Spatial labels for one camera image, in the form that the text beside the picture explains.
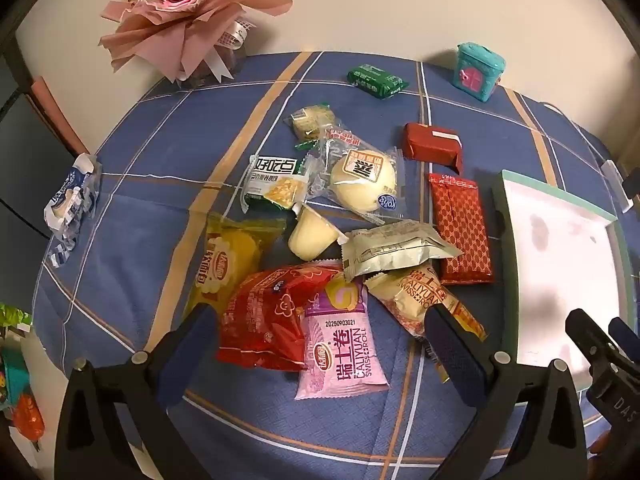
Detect black power adapter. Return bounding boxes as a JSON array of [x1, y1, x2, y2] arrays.
[[620, 167, 640, 213]]

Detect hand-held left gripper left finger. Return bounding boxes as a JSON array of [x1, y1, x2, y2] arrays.
[[54, 302, 221, 480]]

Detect clear cookie packet green ends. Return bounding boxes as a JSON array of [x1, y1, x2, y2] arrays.
[[284, 105, 346, 151]]

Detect clear round bun packet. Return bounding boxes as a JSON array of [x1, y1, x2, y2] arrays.
[[307, 132, 408, 223]]

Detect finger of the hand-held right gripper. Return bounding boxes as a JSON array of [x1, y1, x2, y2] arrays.
[[566, 308, 626, 376], [607, 316, 640, 356]]

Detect orange plastic bag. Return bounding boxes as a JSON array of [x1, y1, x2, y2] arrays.
[[10, 392, 46, 441]]

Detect red white snack packet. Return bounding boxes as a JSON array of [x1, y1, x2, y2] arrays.
[[402, 122, 465, 176]]

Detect blue white crumpled packet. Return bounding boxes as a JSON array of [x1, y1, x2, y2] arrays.
[[44, 152, 102, 266]]

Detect cream pudding cup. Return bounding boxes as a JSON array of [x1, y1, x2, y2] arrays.
[[287, 205, 348, 262]]

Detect pink swiss roll packet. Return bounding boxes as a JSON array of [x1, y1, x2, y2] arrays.
[[294, 260, 390, 401]]

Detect teal toy house box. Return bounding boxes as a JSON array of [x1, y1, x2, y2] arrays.
[[452, 42, 506, 97]]

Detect yellow bread packet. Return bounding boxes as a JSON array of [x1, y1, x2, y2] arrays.
[[184, 212, 286, 318]]

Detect green crinkled wrapper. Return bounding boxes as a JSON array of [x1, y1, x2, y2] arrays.
[[0, 302, 31, 331]]

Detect blue plaid bedsheet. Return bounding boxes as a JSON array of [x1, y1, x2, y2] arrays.
[[32, 51, 640, 480]]

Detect red yellow snack packet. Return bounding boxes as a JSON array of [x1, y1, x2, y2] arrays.
[[216, 265, 341, 372]]

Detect red patterned packet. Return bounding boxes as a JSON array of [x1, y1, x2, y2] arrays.
[[427, 172, 495, 286]]

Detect white tray with green rim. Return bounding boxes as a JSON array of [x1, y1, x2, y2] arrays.
[[492, 170, 633, 393]]

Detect orange swiss roll packet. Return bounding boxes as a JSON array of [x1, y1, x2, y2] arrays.
[[365, 262, 487, 386]]

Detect brown wooden board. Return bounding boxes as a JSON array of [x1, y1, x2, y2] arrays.
[[25, 76, 91, 156]]

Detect green white snack packet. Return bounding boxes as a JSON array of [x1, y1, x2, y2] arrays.
[[239, 154, 313, 213]]

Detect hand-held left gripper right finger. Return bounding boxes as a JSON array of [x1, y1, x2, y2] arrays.
[[424, 304, 588, 480]]

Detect silver snack packet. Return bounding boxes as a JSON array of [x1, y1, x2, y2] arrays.
[[337, 220, 463, 281]]

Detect white cable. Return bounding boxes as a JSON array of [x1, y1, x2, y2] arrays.
[[542, 102, 616, 161]]

